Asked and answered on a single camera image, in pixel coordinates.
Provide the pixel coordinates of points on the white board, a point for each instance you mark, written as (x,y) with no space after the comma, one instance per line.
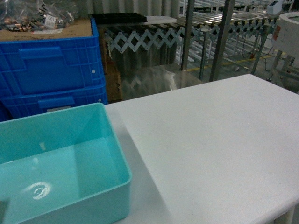
(150,20)

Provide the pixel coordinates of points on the teal plastic bin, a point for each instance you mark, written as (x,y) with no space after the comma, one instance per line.
(63,167)

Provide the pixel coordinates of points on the blue crate with cardboard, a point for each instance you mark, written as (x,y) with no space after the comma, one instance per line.
(70,61)

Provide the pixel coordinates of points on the black tray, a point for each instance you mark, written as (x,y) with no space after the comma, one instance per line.
(113,18)

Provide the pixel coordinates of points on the lower right blue crate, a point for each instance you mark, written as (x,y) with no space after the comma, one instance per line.
(34,98)

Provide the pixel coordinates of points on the white round conveyor table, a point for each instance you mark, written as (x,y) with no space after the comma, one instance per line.
(286,42)

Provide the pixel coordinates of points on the plastic bag of batteries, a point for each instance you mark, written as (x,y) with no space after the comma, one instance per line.
(37,15)

